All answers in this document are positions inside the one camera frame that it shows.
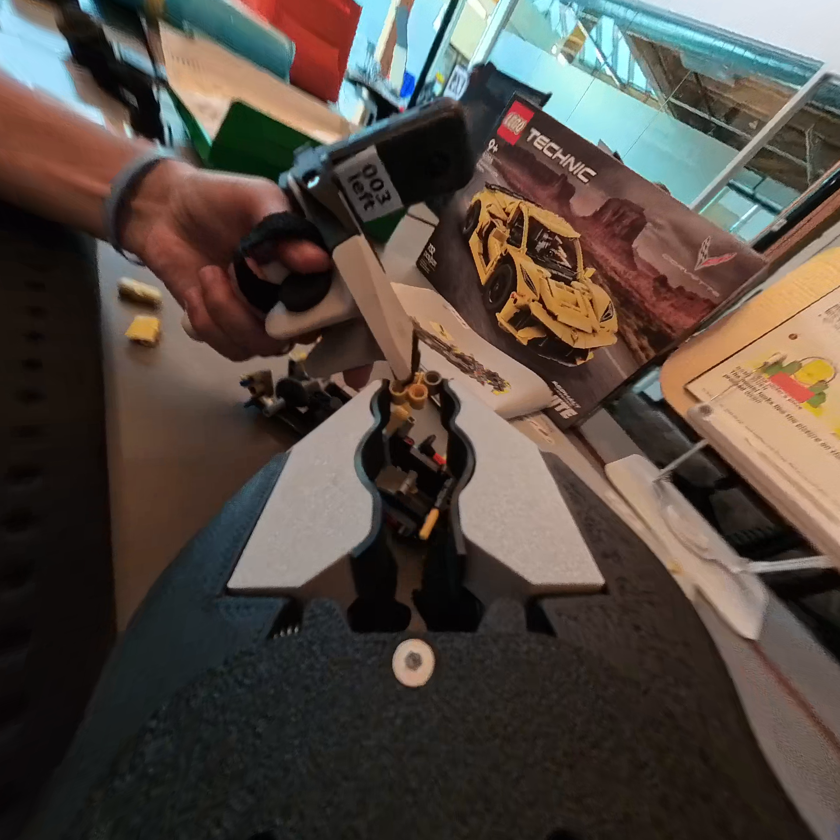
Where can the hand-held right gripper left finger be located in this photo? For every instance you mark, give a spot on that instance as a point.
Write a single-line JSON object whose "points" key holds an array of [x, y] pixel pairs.
{"points": [[302, 518]]}

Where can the teal rolled mat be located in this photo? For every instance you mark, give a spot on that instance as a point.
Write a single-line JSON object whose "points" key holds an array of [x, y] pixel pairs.
{"points": [[223, 26]]}

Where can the black metal pole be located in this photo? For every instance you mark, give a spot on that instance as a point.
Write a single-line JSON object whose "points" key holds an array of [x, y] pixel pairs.
{"points": [[433, 46]]}

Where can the green plastic bin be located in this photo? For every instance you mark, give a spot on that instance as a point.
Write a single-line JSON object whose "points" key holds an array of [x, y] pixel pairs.
{"points": [[262, 138]]}

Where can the printed instruction sheet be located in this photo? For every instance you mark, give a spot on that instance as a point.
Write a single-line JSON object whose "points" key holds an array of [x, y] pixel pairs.
{"points": [[787, 394]]}

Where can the black perforated chair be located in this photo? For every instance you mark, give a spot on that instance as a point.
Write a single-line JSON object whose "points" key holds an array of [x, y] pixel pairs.
{"points": [[46, 459]]}

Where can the lego car model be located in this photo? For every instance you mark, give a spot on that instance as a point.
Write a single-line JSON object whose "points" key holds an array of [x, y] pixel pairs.
{"points": [[413, 472]]}

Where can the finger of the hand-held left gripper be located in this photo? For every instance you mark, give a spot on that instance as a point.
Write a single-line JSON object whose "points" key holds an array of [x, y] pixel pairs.
{"points": [[374, 295], [348, 358]]}

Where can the red plastic container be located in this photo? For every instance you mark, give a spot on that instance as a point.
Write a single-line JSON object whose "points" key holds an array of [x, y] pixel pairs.
{"points": [[315, 39]]}

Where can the yellow lego connector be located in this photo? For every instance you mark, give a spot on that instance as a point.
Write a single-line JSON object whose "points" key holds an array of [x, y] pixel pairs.
{"points": [[413, 394]]}

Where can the white stand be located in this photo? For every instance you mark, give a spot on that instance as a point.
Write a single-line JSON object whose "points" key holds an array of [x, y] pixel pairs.
{"points": [[656, 499]]}

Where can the lego set box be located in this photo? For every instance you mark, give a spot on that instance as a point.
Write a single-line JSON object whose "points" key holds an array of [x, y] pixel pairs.
{"points": [[590, 262]]}

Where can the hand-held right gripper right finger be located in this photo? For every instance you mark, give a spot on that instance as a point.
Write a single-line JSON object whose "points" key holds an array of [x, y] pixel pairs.
{"points": [[531, 518]]}

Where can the lego instruction booklet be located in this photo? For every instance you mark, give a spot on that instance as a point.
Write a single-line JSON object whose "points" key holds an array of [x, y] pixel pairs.
{"points": [[472, 367]]}

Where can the blue wristband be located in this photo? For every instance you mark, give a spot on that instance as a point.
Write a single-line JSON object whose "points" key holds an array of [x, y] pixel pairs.
{"points": [[128, 197]]}

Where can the person's left hand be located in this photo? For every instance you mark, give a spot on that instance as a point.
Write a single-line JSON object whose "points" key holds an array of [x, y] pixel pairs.
{"points": [[177, 223]]}

